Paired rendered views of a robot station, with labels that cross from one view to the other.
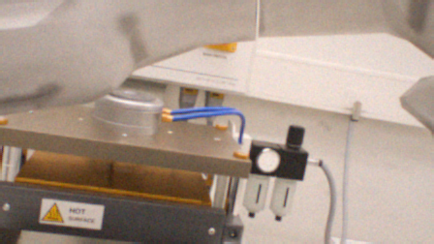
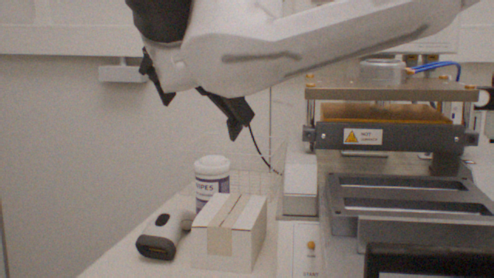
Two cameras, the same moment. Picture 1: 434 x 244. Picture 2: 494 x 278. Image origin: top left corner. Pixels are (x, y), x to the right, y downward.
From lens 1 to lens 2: 0.25 m
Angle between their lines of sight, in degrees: 16
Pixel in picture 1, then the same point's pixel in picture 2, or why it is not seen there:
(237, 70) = (448, 35)
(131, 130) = (388, 82)
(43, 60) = (426, 12)
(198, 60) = not seen: hidden behind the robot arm
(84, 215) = (370, 136)
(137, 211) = (404, 130)
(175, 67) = not seen: hidden behind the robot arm
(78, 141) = (361, 91)
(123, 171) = (384, 112)
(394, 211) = not seen: outside the picture
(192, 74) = (414, 44)
